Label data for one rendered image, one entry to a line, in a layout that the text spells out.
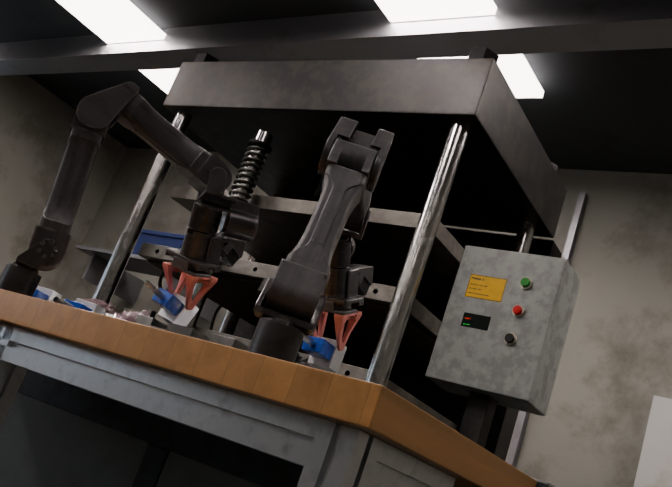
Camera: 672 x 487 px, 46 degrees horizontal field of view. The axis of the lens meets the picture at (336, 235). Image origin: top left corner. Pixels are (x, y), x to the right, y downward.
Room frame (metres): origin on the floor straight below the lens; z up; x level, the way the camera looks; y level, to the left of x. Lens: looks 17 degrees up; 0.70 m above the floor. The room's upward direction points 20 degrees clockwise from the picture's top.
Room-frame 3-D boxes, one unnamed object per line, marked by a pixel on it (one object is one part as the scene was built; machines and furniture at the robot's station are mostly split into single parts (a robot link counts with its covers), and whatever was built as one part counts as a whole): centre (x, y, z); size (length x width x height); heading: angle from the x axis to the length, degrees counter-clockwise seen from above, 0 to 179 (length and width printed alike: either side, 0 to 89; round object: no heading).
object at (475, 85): (2.78, 0.02, 1.75); 1.30 x 0.84 x 0.61; 54
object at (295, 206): (2.83, -0.02, 1.51); 1.10 x 0.70 x 0.05; 54
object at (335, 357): (1.46, -0.03, 0.93); 0.13 x 0.05 x 0.05; 144
